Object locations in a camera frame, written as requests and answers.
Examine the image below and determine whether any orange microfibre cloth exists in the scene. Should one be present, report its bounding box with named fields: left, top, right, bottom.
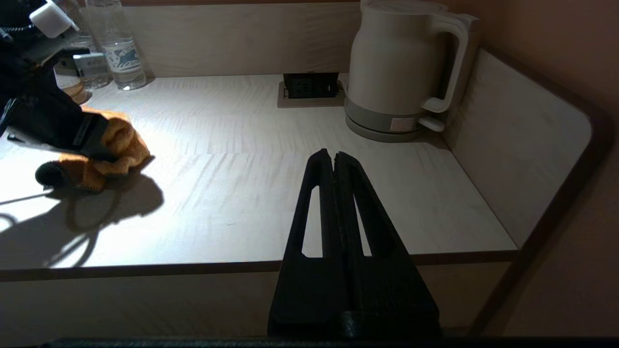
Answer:
left=35, top=107, right=151, bottom=193

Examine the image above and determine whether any white electric kettle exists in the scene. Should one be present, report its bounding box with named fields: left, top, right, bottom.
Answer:
left=346, top=0, right=479, bottom=133

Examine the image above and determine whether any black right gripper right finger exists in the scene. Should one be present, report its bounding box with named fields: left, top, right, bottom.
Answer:
left=334, top=151, right=442, bottom=339

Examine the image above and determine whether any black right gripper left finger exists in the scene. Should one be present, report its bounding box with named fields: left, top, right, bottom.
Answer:
left=267, top=148, right=350, bottom=339

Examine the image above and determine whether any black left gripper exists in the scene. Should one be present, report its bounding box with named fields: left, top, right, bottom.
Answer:
left=0, top=63, right=119, bottom=163

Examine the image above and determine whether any recessed black power socket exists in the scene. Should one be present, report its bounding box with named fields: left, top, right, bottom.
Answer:
left=278, top=72, right=347, bottom=108

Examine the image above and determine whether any clear plastic water bottle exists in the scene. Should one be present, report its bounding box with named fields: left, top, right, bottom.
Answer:
left=86, top=0, right=147, bottom=91
left=53, top=0, right=113, bottom=90

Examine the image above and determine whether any black and white wrist camera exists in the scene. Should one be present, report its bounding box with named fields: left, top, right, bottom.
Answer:
left=19, top=0, right=81, bottom=63

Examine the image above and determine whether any plastic bottle with amber liquid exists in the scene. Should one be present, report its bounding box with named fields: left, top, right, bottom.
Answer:
left=57, top=77, right=93, bottom=106

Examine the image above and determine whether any grey kettle base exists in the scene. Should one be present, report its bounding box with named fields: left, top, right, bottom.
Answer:
left=344, top=112, right=438, bottom=144

